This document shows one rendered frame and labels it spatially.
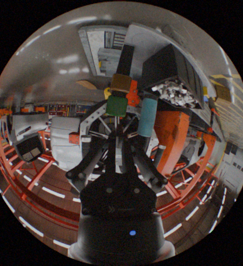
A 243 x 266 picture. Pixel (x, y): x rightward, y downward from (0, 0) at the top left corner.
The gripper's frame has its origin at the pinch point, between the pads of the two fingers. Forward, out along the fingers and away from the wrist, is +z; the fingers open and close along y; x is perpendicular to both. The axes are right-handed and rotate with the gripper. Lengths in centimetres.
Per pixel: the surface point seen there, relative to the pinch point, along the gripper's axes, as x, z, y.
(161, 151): -10.2, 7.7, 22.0
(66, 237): -636, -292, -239
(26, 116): -36, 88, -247
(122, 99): 8.3, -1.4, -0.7
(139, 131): -7.2, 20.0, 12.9
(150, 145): -20.9, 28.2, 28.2
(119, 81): 11.7, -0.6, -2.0
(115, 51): 48, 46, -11
